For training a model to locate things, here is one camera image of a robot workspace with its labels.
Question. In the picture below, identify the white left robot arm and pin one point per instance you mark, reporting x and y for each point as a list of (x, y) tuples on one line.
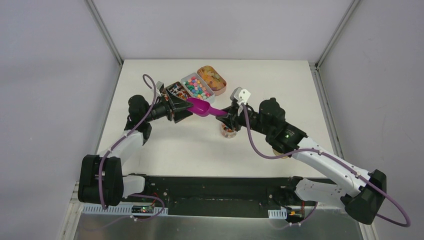
[(102, 180)]

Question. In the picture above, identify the gold round lid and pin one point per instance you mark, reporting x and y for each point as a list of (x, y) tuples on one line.
[(276, 153)]

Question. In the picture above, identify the clear plastic cup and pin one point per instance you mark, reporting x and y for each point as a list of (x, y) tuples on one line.
[(227, 132)]

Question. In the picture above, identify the aluminium frame post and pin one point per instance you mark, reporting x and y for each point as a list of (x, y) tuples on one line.
[(338, 32), (98, 20)]

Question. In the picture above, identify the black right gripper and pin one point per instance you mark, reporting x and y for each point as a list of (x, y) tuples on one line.
[(232, 120)]

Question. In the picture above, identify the right controller board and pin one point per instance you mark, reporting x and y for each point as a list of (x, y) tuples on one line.
[(295, 216)]

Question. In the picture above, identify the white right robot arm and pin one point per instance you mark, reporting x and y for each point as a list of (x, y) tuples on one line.
[(360, 192)]

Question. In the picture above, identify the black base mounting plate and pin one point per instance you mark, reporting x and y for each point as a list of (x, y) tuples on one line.
[(235, 197)]

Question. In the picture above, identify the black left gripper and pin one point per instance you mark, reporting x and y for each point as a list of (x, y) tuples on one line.
[(171, 108)]

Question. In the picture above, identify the aluminium frame post left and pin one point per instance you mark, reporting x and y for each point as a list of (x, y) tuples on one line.
[(98, 20)]

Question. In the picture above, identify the controller board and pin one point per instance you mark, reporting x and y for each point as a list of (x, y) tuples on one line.
[(295, 216), (142, 209)]

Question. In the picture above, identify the pink tin of gummy candies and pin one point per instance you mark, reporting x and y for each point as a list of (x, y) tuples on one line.
[(213, 79)]

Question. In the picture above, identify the yellow tin of lollipops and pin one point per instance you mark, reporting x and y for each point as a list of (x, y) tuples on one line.
[(176, 89)]

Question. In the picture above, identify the left controller board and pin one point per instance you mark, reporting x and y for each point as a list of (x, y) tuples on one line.
[(142, 209)]

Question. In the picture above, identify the aluminium frame post right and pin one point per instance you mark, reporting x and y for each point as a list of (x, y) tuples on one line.
[(338, 32)]

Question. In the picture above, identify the purple plastic scoop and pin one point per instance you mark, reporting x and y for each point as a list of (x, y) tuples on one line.
[(203, 108)]

